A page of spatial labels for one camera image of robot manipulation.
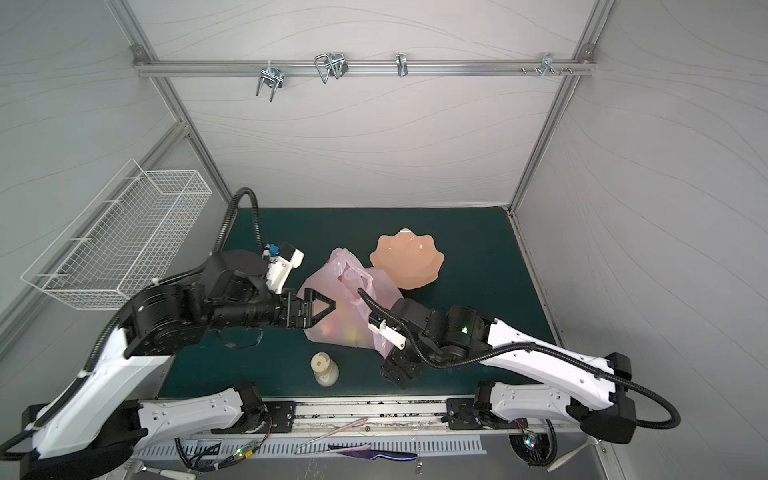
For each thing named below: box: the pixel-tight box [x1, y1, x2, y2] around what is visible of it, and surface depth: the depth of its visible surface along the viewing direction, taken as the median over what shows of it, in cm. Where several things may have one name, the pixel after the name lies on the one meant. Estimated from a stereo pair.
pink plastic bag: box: [299, 248, 403, 359], surface depth 72 cm
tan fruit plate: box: [369, 228, 445, 290], surface depth 106 cm
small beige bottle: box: [310, 352, 340, 388], surface depth 75 cm
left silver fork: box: [141, 466, 196, 480], surface depth 67 cm
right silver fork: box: [546, 433, 599, 473], surface depth 71 cm
